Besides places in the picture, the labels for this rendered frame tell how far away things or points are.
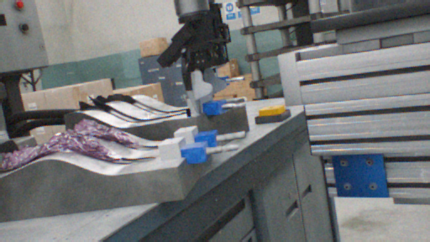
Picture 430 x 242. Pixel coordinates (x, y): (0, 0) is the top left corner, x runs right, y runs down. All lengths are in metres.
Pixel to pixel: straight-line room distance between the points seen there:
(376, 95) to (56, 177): 0.53
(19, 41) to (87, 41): 8.32
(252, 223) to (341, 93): 0.55
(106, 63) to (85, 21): 0.91
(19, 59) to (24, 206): 1.06
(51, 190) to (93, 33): 9.27
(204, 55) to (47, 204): 0.45
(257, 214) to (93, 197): 0.55
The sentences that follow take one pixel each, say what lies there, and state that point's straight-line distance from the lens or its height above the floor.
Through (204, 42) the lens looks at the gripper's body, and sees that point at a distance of 1.08.
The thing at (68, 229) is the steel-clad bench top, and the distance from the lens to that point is 0.79.
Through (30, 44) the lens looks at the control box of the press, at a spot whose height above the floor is 1.16.
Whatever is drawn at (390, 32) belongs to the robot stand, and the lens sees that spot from 0.81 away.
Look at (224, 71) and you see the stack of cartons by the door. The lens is 8.06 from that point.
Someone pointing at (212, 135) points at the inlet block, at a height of 0.87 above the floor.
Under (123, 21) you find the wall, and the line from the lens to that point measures 9.61.
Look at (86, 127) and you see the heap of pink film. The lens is 1.02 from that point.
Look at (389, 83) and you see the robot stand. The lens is 0.82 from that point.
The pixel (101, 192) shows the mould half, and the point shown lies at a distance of 0.84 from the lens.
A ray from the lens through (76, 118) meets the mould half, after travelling 1.27.
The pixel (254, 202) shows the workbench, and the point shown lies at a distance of 1.28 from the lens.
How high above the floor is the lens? 1.02
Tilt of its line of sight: 8 degrees down
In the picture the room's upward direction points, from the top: 10 degrees counter-clockwise
